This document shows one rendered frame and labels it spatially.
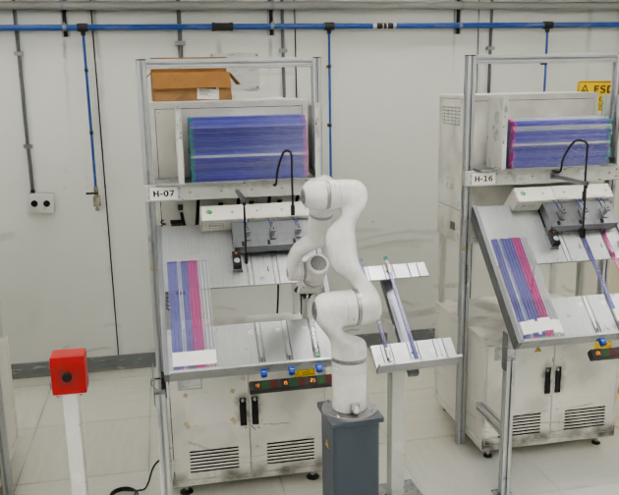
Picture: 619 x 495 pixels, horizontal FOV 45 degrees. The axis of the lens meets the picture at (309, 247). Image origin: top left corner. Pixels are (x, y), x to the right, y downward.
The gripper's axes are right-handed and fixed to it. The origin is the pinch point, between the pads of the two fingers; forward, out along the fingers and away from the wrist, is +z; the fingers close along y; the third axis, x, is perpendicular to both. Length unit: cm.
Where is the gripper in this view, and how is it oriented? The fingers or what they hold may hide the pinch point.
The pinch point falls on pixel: (307, 294)
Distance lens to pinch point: 311.9
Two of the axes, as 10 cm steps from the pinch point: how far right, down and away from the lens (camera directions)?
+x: 1.3, 9.0, -4.1
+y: -9.8, 0.6, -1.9
